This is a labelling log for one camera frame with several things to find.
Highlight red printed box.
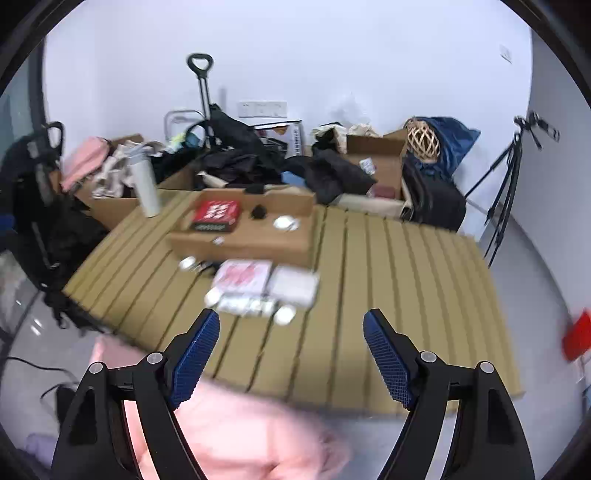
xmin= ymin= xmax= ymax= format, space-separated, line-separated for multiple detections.
xmin=190 ymin=200 xmax=243 ymax=232

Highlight cardboard box with open flap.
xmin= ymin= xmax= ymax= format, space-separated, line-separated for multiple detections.
xmin=345 ymin=129 xmax=411 ymax=201

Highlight grey metal frame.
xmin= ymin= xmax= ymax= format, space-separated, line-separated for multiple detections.
xmin=164 ymin=108 xmax=204 ymax=140

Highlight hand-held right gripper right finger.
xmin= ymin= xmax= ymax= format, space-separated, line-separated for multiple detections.
xmin=362 ymin=308 xmax=536 ymax=480

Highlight plain cardboard box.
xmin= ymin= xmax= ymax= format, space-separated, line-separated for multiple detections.
xmin=158 ymin=165 xmax=205 ymax=192

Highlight large cardboard box with clothes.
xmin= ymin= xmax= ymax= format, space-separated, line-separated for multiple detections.
xmin=74 ymin=134 xmax=195 ymax=232

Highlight pink and white box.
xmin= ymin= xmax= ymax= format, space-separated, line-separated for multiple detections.
xmin=213 ymin=259 xmax=274 ymax=296

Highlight translucent white box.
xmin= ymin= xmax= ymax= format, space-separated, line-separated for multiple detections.
xmin=269 ymin=267 xmax=321 ymax=308

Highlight white printed tube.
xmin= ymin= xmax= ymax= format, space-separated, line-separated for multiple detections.
xmin=217 ymin=295 xmax=278 ymax=318

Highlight black trolley handle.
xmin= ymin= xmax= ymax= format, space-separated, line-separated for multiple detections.
xmin=186 ymin=53 xmax=218 ymax=148

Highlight person's pink clothing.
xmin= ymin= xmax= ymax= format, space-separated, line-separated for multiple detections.
xmin=88 ymin=336 xmax=352 ymax=480

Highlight beige clothes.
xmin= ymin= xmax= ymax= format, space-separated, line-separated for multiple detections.
xmin=92 ymin=142 xmax=163 ymax=199

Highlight white thermos bottle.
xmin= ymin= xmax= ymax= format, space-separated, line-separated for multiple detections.
xmin=130 ymin=154 xmax=162 ymax=219

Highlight black clothing pile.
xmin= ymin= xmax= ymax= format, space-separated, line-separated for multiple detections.
xmin=194 ymin=104 xmax=289 ymax=186

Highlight black and white printed carton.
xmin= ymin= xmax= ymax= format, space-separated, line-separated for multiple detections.
xmin=253 ymin=119 xmax=306 ymax=158

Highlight black cable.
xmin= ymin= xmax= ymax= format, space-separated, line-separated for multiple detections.
xmin=0 ymin=354 xmax=80 ymax=403

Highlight black suitcase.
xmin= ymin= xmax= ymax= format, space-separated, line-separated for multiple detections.
xmin=401 ymin=154 xmax=468 ymax=232

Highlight black tripod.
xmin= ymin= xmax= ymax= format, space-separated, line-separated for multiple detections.
xmin=463 ymin=111 xmax=561 ymax=269

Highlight pink bag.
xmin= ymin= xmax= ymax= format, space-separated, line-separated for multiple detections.
xmin=60 ymin=136 xmax=112 ymax=192

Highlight white wall socket panel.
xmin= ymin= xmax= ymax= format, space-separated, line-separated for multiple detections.
xmin=238 ymin=100 xmax=288 ymax=118

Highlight blue bag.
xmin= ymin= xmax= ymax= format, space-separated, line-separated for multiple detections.
xmin=413 ymin=116 xmax=481 ymax=185

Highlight crumpled beige paper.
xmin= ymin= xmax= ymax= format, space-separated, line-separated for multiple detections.
xmin=312 ymin=121 xmax=385 ymax=154

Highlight red object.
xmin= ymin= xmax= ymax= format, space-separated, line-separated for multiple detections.
xmin=562 ymin=310 xmax=591 ymax=362

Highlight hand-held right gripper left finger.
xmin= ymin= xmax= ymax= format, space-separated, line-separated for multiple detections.
xmin=50 ymin=308 xmax=221 ymax=480

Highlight black jacket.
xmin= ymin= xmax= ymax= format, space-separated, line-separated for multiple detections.
xmin=305 ymin=147 xmax=378 ymax=205

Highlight woven rattan ball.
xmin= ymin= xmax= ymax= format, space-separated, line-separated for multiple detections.
xmin=405 ymin=117 xmax=440 ymax=163

